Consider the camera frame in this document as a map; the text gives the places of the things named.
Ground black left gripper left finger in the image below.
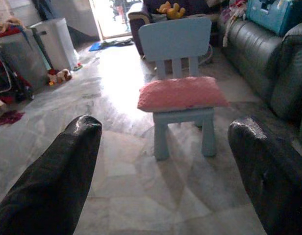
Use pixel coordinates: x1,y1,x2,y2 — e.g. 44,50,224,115
0,115,103,235

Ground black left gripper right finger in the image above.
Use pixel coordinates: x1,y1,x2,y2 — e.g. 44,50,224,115
227,116,302,235

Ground dark green leather sofa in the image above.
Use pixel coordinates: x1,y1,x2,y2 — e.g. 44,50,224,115
219,19,302,152

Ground pink dotted pillow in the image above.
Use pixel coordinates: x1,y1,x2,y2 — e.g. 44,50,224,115
137,76,230,114

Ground dark red cloth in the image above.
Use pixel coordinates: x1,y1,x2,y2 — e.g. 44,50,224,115
0,110,26,127

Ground small brown plush toy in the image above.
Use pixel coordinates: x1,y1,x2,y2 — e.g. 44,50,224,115
47,69,73,86

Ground red and black stroller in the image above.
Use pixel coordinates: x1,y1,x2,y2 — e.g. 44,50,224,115
0,46,34,105

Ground grey mesh laundry basket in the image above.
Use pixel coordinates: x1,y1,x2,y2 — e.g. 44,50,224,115
0,28,51,92

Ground white air purifier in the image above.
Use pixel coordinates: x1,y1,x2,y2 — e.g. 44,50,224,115
30,17,77,72

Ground blue floor mat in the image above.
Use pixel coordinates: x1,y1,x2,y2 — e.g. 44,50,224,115
88,39,135,52

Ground dark crumpled cloth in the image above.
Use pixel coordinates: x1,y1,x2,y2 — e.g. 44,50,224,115
100,37,135,47

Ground pile of laundry clothes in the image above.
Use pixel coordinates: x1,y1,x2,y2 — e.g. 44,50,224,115
0,15,26,39

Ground blue hard suitcase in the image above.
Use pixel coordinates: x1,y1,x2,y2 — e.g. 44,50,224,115
246,0,302,37

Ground pile of colourful clothes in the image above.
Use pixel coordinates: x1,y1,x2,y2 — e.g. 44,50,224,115
220,0,249,47

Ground light blue child chair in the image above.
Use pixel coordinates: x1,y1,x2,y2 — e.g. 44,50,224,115
138,16,217,161

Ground purple armchair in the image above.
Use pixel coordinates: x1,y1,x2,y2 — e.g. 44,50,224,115
128,0,217,57

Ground yellow plush toy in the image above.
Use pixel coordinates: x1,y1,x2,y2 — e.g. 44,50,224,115
156,0,186,21

